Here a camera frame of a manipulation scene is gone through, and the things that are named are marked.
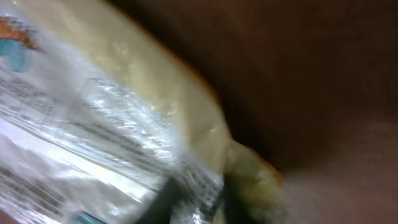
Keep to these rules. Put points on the beige snack bag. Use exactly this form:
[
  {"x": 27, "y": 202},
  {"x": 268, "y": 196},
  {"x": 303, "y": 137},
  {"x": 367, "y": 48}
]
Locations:
[{"x": 96, "y": 117}]

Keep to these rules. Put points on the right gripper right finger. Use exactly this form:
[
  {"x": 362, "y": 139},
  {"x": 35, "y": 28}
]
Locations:
[{"x": 235, "y": 211}]

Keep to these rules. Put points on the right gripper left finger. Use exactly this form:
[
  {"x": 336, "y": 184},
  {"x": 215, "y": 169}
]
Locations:
[{"x": 160, "y": 209}]

